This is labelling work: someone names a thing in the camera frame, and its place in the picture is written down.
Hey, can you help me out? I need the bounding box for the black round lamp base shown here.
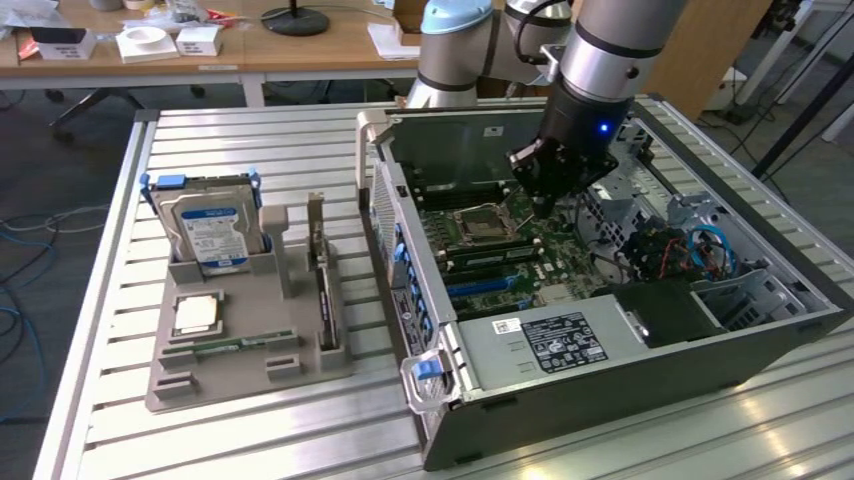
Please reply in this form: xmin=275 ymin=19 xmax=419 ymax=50
xmin=259 ymin=0 xmax=333 ymax=37

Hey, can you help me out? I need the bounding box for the grey power supply unit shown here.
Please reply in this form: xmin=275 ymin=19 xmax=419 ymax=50
xmin=439 ymin=294 xmax=649 ymax=396

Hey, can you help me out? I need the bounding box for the silver disk bay bracket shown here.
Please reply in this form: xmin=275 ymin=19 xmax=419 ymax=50
xmin=690 ymin=267 xmax=813 ymax=331

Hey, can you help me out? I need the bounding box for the blue expansion card retainer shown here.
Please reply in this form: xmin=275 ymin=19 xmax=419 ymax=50
xmin=391 ymin=224 xmax=439 ymax=346

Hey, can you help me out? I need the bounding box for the black open PC case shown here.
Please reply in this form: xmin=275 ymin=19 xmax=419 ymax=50
xmin=355 ymin=93 xmax=854 ymax=472

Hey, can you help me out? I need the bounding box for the blue expansion slot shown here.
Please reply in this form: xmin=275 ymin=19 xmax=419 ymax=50
xmin=445 ymin=277 xmax=520 ymax=300

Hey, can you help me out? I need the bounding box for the brown cardboard box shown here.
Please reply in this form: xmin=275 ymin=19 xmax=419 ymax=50
xmin=391 ymin=0 xmax=433 ymax=35

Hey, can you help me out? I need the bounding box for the grey case handle blue latch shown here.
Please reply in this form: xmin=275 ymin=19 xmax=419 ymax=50
xmin=398 ymin=347 xmax=462 ymax=414

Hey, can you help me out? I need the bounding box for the installed RAM stick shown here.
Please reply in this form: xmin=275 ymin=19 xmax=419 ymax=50
xmin=448 ymin=238 xmax=546 ymax=271

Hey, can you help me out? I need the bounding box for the black office chair base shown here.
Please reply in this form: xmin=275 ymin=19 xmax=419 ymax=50
xmin=46 ymin=87 xmax=146 ymax=144

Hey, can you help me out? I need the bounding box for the white floor cable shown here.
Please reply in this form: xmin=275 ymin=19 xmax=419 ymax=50
xmin=0 ymin=204 xmax=109 ymax=234

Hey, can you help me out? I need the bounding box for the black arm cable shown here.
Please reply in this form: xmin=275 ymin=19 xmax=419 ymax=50
xmin=512 ymin=0 xmax=560 ymax=65

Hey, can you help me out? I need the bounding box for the wooden desk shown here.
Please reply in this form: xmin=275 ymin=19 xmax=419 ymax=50
xmin=0 ymin=0 xmax=429 ymax=109

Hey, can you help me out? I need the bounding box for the green motherboard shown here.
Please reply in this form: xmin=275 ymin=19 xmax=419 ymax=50
xmin=399 ymin=164 xmax=602 ymax=321

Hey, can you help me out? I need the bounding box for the blue wire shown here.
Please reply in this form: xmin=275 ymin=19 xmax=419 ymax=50
xmin=686 ymin=223 xmax=740 ymax=281

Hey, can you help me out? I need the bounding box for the wooden cabinet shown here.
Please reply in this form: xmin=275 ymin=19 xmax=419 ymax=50
xmin=640 ymin=0 xmax=776 ymax=121

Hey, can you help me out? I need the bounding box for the metal socket cover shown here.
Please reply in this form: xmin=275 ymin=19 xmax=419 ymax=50
xmin=504 ymin=187 xmax=546 ymax=236

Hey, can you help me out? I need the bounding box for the graphics card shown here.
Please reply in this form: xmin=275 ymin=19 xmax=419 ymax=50
xmin=305 ymin=191 xmax=339 ymax=351

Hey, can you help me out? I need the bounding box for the hard disk blue carrier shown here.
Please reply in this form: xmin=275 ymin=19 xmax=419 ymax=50
xmin=138 ymin=169 xmax=263 ymax=276

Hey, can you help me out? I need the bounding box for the green RAM stick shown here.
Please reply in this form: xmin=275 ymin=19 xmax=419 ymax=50
xmin=193 ymin=329 xmax=295 ymax=355

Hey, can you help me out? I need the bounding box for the blue floor cable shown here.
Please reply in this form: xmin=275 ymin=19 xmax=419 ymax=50
xmin=0 ymin=219 xmax=53 ymax=426

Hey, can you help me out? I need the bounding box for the grey parts rack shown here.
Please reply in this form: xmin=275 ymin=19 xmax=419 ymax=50
xmin=145 ymin=192 xmax=355 ymax=415

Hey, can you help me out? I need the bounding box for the small white carton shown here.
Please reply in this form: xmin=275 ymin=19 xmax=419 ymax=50
xmin=175 ymin=24 xmax=226 ymax=57

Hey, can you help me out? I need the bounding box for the red wire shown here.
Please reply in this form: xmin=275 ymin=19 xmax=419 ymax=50
xmin=657 ymin=237 xmax=689 ymax=281

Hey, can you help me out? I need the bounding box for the CPU socket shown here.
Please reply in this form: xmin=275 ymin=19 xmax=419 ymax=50
xmin=453 ymin=205 xmax=520 ymax=240

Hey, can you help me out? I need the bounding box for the silver CPU chip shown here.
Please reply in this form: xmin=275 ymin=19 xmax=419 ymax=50
xmin=171 ymin=295 xmax=222 ymax=337

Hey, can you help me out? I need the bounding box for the black stand pole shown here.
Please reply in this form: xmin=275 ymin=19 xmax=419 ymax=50
xmin=750 ymin=0 xmax=854 ymax=179

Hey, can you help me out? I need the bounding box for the white box with tape roll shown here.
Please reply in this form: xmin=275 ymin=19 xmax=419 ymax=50
xmin=114 ymin=27 xmax=182 ymax=65

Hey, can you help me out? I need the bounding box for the perforated metal drive cage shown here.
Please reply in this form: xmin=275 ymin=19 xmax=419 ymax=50
xmin=573 ymin=119 xmax=676 ymax=251

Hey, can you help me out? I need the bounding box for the white box black top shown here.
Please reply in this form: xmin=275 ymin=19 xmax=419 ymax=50
xmin=30 ymin=27 xmax=99 ymax=61

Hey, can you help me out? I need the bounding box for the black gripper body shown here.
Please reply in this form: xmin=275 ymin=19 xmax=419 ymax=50
xmin=537 ymin=88 xmax=634 ymax=157

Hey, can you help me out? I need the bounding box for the white floor box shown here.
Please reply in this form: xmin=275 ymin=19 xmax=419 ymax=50
xmin=704 ymin=67 xmax=749 ymax=114

